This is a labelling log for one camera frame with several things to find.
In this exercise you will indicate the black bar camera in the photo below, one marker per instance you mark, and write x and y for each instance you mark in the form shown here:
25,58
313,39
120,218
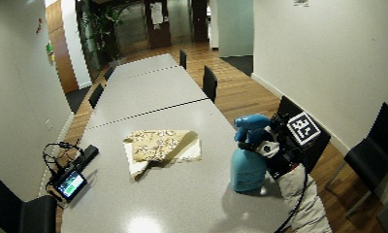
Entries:
87,153

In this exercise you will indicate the dark floor mat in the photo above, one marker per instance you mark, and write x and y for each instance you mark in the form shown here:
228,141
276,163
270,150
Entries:
76,98
238,64

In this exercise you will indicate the white marker cube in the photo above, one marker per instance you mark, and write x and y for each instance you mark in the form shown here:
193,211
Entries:
304,128

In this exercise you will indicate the small monitor with lit screen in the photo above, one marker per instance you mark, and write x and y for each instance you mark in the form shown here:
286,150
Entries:
71,185

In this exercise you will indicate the white paper on door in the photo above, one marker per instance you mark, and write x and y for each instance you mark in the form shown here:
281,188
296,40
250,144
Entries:
156,14

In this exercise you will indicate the green potted plant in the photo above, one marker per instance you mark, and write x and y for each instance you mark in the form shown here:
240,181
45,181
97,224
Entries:
101,29

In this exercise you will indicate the blue spray bottle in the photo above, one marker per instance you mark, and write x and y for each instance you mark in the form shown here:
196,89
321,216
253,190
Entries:
246,170

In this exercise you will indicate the beige patterned cloth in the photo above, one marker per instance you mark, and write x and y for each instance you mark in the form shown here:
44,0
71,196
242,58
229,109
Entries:
157,145

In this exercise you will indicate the green yellow wall sticker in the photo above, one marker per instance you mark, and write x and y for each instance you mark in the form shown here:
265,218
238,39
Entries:
49,53

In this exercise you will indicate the red wall sticker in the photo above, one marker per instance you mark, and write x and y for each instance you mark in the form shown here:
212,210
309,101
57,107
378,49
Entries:
39,26

